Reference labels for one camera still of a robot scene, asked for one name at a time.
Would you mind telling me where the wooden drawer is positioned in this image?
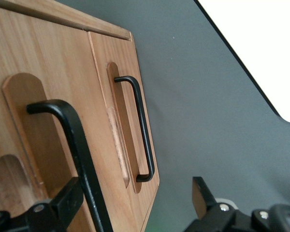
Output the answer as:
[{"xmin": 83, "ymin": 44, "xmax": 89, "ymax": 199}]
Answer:
[
  {"xmin": 87, "ymin": 30, "xmax": 160, "ymax": 232},
  {"xmin": 0, "ymin": 4, "xmax": 141, "ymax": 232}
]

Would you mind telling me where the wooden board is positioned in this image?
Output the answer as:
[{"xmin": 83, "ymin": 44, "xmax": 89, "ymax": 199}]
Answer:
[{"xmin": 0, "ymin": 0, "xmax": 160, "ymax": 232}]

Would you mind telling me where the white rectangular tray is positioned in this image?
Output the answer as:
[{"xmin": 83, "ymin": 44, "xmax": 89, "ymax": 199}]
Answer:
[{"xmin": 195, "ymin": 0, "xmax": 290, "ymax": 125}]

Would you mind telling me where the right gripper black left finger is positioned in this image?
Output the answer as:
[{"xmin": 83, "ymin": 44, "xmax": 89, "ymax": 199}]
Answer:
[{"xmin": 25, "ymin": 177, "xmax": 86, "ymax": 232}]

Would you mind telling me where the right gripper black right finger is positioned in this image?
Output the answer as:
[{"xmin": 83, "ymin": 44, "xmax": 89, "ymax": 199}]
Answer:
[{"xmin": 183, "ymin": 176, "xmax": 237, "ymax": 232}]

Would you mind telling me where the black metal drawer handle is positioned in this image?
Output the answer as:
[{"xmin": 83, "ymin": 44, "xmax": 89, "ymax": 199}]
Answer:
[
  {"xmin": 26, "ymin": 99, "xmax": 114, "ymax": 232},
  {"xmin": 114, "ymin": 76, "xmax": 156, "ymax": 183}
]

